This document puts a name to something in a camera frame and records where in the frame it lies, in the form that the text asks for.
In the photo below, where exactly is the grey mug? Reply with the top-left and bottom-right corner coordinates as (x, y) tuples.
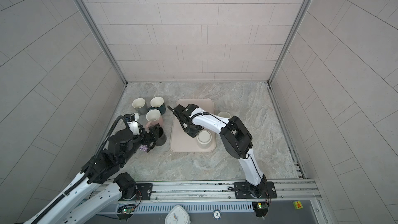
(132, 97), (148, 115)

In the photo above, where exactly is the aluminium mounting rail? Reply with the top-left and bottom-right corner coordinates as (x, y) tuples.
(141, 178), (322, 203)

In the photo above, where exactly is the pink mug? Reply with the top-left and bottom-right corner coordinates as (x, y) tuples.
(145, 110), (163, 131)

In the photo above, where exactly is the white kitchen timer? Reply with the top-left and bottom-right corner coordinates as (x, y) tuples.
(164, 205), (191, 224)

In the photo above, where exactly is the circuit board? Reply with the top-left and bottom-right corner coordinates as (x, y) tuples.
(117, 204), (136, 215)
(252, 201), (269, 218)

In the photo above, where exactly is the dark green mug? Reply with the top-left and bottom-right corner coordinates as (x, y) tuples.
(148, 96), (166, 115)

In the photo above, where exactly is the round blue badge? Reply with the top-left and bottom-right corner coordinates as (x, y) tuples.
(212, 209), (221, 220)

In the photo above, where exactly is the light green mug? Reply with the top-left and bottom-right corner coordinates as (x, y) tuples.
(217, 112), (232, 119)

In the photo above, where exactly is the purple glitter tube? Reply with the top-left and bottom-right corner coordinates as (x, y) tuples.
(140, 145), (151, 152)

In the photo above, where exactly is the beige plastic tray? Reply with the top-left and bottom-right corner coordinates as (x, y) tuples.
(169, 99), (217, 152)

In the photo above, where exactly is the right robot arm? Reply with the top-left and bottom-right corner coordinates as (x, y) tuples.
(167, 104), (277, 199)

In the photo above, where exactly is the left circuit board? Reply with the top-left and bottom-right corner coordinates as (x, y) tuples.
(117, 204), (136, 215)

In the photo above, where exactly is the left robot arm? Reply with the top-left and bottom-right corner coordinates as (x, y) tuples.
(27, 114), (164, 224)

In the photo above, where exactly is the white mug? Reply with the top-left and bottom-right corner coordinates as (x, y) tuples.
(197, 130), (212, 149)

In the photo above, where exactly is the yellow sticker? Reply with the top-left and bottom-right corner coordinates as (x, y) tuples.
(293, 201), (303, 209)

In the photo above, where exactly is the right circuit board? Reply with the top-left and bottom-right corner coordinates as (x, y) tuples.
(252, 201), (269, 218)

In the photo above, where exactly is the black mug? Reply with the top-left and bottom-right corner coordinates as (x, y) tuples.
(152, 124), (167, 146)

